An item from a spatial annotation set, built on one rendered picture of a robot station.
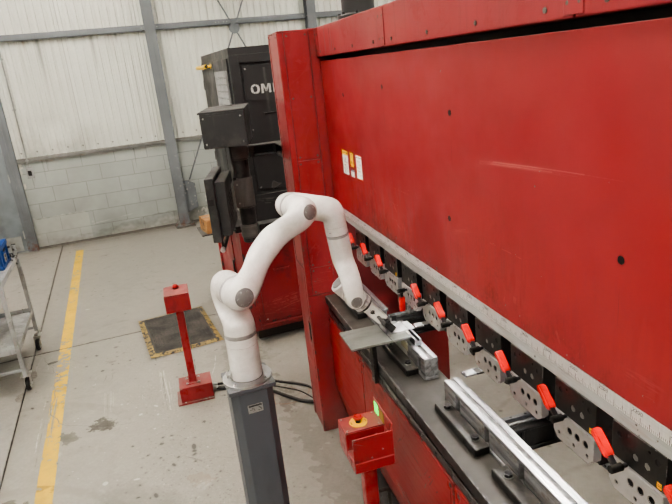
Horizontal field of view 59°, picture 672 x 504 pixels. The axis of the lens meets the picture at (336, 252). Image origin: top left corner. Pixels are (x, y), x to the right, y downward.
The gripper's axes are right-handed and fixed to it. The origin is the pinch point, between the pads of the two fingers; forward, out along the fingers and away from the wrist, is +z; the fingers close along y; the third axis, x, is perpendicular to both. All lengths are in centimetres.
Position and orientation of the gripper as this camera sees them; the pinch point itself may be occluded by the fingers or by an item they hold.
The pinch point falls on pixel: (388, 324)
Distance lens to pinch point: 260.5
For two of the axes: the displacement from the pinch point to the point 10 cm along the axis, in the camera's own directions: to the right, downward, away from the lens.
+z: 7.0, 6.1, 3.8
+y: -2.8, -2.7, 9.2
